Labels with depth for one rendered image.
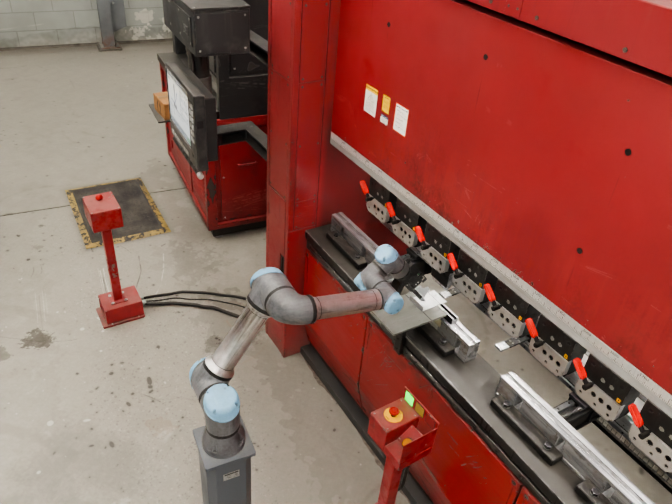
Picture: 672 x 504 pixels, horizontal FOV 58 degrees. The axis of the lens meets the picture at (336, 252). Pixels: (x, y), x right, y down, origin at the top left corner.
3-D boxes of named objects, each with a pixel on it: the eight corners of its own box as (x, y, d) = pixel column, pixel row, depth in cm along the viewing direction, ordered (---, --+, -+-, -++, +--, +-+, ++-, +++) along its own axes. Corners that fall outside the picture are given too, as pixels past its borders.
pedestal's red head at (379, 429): (366, 432, 236) (371, 401, 225) (399, 416, 243) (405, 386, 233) (398, 471, 223) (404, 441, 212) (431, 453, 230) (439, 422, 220)
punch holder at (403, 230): (391, 231, 260) (396, 197, 250) (407, 226, 264) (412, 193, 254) (412, 249, 249) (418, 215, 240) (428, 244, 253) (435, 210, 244)
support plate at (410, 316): (367, 308, 245) (368, 306, 245) (419, 290, 257) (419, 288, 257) (393, 336, 233) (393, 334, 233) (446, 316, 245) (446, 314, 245)
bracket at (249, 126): (209, 138, 327) (209, 126, 323) (251, 131, 338) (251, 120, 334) (239, 171, 300) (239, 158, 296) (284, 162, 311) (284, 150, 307)
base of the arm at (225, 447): (208, 465, 206) (207, 446, 200) (197, 431, 217) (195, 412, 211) (251, 450, 212) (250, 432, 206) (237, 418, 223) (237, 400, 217)
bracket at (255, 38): (205, 47, 299) (204, 32, 295) (250, 42, 310) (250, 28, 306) (238, 74, 272) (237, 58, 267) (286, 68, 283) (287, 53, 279)
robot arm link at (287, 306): (283, 311, 185) (410, 292, 210) (269, 290, 193) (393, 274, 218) (276, 340, 191) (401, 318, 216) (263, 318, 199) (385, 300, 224)
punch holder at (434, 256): (419, 255, 246) (426, 221, 237) (435, 250, 250) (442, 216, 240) (442, 276, 236) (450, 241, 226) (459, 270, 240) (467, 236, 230)
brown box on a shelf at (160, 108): (148, 105, 396) (146, 87, 389) (188, 101, 406) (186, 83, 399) (158, 123, 375) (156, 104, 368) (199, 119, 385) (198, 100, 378)
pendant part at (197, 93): (170, 132, 307) (164, 62, 286) (193, 129, 312) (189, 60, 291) (197, 172, 275) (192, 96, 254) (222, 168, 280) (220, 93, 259)
